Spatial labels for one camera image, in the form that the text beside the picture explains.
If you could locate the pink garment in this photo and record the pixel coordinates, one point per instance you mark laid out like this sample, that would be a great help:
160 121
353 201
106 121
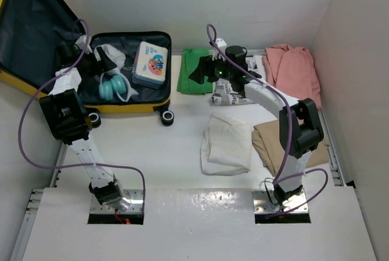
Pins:
291 70

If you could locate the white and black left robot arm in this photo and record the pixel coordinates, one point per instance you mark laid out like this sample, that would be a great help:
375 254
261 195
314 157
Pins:
71 123

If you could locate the beige folded garment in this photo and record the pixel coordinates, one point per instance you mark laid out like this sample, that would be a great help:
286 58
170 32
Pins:
265 140

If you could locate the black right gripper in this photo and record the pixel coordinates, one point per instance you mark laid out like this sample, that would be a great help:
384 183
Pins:
205 69

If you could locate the white front platform board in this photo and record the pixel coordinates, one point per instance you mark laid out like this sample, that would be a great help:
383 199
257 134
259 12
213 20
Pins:
198 225

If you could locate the first aid kit box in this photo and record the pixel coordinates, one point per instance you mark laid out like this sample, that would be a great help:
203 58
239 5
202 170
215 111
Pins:
150 65

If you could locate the cream cloth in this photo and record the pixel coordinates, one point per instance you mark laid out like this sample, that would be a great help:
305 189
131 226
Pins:
226 148

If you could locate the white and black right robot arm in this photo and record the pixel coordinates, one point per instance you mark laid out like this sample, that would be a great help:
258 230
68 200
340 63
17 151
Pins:
300 130

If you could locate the newspaper print cloth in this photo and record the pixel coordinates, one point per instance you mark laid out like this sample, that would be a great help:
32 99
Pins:
224 95

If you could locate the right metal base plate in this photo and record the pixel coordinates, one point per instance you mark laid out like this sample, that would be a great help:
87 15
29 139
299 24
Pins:
265 203

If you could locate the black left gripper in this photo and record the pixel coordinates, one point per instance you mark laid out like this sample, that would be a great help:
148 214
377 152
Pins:
98 68

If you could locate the green cloth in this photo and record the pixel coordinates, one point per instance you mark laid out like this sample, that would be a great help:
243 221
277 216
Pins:
189 62

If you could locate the metal base plate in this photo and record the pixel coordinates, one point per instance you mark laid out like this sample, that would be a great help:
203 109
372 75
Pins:
132 203
265 203

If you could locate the teal headphones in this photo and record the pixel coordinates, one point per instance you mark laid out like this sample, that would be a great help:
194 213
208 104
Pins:
118 85

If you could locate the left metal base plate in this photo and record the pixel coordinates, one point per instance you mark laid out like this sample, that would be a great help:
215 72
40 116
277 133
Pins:
132 203

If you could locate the aluminium frame rail left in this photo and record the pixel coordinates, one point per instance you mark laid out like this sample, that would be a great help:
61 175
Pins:
32 210

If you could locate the yellow open suitcase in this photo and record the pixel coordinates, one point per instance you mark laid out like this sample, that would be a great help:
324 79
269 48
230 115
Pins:
35 34

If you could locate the crumpled white plastic bag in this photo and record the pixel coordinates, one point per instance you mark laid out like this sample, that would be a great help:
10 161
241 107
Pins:
117 56

